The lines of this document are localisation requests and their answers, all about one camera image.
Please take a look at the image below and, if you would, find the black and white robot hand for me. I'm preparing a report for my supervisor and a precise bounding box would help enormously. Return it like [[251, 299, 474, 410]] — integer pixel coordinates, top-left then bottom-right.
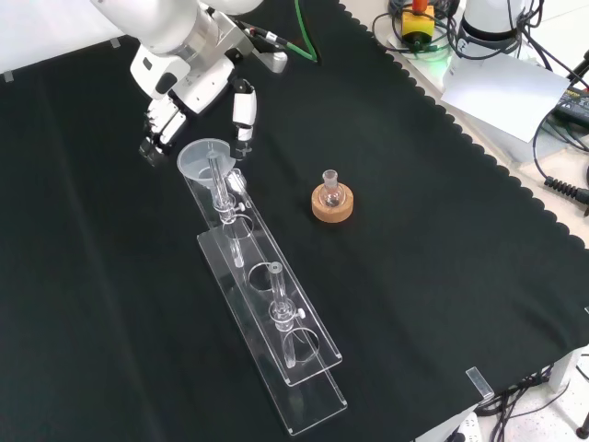
[[130, 43, 258, 167]]

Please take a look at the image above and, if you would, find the translucent plastic funnel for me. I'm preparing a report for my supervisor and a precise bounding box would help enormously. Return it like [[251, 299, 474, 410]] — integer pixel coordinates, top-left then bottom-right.
[[177, 139, 237, 192]]

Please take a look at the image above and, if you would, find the clear acrylic funnel stand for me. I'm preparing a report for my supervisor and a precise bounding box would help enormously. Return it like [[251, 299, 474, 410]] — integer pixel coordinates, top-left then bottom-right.
[[181, 147, 349, 436]]

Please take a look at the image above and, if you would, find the round-bottom glass flask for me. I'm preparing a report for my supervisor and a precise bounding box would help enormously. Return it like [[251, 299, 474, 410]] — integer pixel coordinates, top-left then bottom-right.
[[320, 169, 347, 209]]

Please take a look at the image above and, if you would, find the yellow stop button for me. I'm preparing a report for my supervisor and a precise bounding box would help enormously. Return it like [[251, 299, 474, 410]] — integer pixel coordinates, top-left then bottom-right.
[[400, 0, 436, 41]]

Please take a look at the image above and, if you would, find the black bench cloth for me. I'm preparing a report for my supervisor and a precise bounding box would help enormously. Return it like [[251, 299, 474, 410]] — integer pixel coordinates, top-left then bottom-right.
[[0, 0, 589, 442]]

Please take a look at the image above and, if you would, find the pale board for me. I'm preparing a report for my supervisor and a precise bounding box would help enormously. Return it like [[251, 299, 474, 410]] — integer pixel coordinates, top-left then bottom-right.
[[440, 54, 572, 145]]

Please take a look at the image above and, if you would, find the black power adapter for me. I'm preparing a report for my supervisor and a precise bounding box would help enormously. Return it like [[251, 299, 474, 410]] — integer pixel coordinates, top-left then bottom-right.
[[549, 86, 589, 124]]

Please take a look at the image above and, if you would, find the white power strip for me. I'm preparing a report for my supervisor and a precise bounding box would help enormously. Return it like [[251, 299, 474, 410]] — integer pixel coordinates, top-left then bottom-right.
[[440, 411, 485, 442]]

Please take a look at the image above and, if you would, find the white table leg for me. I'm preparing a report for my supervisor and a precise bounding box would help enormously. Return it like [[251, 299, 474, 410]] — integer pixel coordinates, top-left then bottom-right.
[[549, 348, 589, 398]]

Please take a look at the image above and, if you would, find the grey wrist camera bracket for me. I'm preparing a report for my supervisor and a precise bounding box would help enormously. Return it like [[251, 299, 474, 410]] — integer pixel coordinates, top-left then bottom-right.
[[255, 49, 290, 75]]

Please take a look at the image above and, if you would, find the black cable with orange connector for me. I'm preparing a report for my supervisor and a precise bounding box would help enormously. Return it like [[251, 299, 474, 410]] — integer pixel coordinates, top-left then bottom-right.
[[229, 17, 318, 62]]

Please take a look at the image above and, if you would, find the green cable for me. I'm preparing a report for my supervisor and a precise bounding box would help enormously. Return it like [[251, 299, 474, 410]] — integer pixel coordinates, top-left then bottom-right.
[[294, 0, 319, 64]]

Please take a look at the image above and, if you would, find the cork ring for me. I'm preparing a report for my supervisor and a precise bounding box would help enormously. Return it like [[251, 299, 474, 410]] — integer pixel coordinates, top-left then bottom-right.
[[311, 182, 356, 225]]

